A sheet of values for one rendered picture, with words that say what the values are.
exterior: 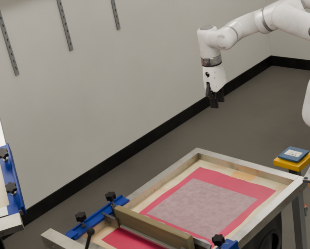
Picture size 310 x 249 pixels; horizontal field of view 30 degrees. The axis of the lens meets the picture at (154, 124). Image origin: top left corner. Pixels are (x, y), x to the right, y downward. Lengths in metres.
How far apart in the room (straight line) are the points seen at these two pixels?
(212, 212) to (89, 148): 2.36
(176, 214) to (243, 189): 0.31
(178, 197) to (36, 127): 1.96
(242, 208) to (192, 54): 3.06
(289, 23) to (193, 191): 0.93
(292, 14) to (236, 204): 0.85
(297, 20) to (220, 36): 0.30
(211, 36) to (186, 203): 0.73
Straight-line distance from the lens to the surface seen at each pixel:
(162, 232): 2.10
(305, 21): 1.83
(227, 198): 2.38
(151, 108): 4.92
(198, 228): 2.24
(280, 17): 1.85
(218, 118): 5.22
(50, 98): 4.22
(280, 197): 2.29
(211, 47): 2.06
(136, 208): 2.42
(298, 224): 2.80
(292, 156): 2.59
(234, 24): 2.07
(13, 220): 2.20
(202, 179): 2.53
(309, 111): 1.93
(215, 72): 2.10
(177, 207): 2.38
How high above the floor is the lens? 2.27
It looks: 25 degrees down
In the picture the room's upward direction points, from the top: 11 degrees counter-clockwise
